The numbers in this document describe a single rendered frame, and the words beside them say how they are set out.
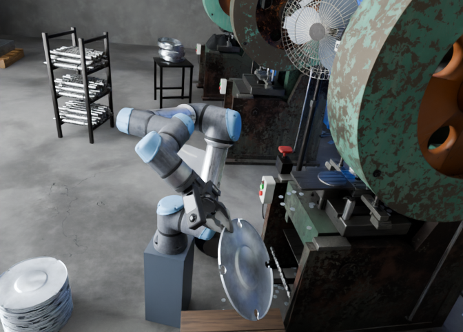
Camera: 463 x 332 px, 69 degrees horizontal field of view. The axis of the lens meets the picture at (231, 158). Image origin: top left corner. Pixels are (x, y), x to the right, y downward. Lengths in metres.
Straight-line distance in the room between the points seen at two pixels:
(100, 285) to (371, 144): 1.58
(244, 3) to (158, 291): 1.89
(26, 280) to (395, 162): 1.58
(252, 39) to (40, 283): 1.97
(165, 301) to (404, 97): 1.32
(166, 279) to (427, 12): 1.34
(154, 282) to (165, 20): 6.68
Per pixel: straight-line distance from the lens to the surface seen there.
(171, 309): 1.75
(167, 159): 0.88
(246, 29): 2.57
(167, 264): 1.54
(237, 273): 0.99
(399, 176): 1.03
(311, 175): 1.55
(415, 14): 0.86
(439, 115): 1.11
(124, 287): 2.02
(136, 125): 1.00
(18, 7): 8.30
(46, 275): 1.84
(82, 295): 2.02
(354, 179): 1.61
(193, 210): 0.89
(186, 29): 7.85
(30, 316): 1.79
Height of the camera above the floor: 1.52
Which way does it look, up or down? 28 degrees down
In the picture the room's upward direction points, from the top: 7 degrees clockwise
